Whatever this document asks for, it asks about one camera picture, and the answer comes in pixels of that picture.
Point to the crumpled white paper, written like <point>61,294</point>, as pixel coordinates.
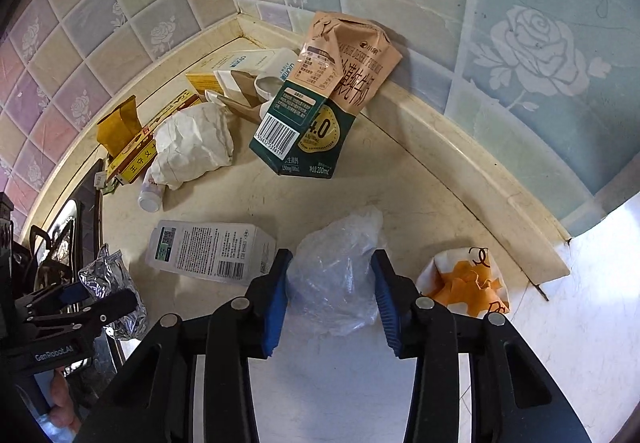
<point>192,148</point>

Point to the orange and white paper wrapper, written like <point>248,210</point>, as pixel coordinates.
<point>465,283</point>

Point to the silver foil packet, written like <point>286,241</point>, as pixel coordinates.
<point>110,280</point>

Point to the black pan support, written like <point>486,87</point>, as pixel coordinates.
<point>35,248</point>

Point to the yellow and white toothpaste box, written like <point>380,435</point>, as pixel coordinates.
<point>240,63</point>

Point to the black glass gas stove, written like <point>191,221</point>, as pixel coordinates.
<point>90,233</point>

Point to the yellow and red seasoning box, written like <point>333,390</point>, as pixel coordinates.
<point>135,150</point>

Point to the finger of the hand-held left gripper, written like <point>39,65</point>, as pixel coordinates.
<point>115,305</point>
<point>75,293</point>

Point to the clear plastic bag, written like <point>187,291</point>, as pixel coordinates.
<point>330,273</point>

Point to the crushed brown white paper cup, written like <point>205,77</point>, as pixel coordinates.
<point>245,95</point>

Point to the white milk carton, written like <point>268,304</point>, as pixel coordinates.
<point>210,250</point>

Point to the person's left hand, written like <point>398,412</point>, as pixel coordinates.
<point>62,395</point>

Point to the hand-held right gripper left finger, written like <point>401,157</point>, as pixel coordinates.
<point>277,303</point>

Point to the small white label tag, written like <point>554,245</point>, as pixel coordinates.
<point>100,180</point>

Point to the green and brown milk carton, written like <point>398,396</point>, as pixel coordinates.
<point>310,123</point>

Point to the torn yellow paper packet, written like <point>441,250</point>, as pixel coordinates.
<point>120,125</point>

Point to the small white plastic bottle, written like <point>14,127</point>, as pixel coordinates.
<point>150,200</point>

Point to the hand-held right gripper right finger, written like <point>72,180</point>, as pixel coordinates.
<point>387,303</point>

